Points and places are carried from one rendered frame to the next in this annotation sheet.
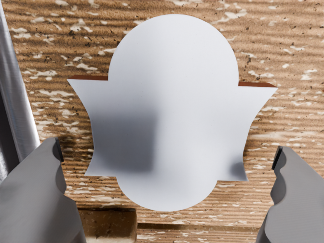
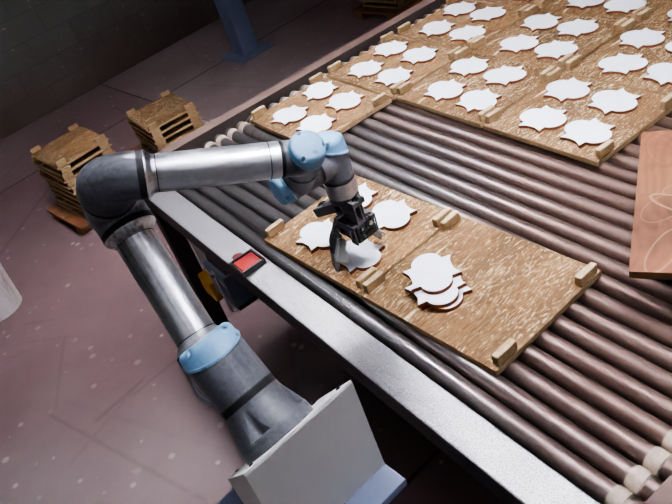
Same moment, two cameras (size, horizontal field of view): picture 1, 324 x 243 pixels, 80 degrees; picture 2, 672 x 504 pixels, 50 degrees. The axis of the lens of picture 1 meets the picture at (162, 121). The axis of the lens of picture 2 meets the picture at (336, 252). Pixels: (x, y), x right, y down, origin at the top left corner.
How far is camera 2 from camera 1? 1.78 m
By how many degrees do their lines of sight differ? 78
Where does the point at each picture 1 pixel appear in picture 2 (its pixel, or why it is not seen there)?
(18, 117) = (327, 288)
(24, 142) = (333, 292)
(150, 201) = (370, 263)
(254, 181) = (391, 247)
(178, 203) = (376, 259)
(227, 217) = (399, 255)
